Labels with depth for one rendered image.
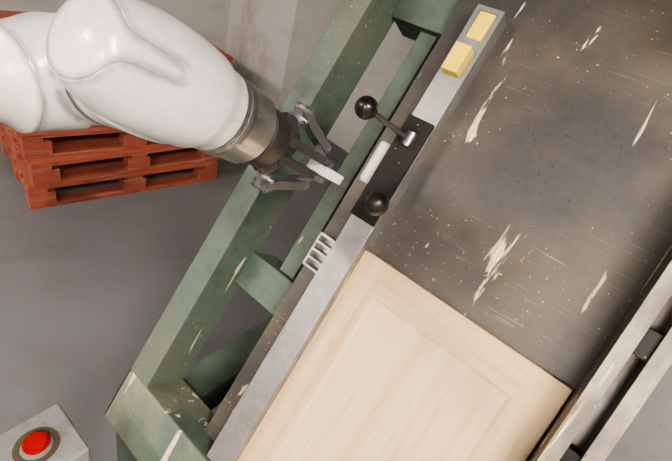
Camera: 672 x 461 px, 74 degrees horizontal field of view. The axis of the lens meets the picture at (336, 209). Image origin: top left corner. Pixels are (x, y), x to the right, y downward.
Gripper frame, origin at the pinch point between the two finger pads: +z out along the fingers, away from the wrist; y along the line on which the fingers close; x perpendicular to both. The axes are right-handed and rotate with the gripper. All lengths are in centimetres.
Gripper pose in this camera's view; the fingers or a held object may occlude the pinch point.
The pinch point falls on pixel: (325, 171)
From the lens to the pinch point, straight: 69.3
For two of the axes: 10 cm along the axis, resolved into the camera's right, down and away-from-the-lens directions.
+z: 4.2, 1.7, 8.9
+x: 7.5, 4.9, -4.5
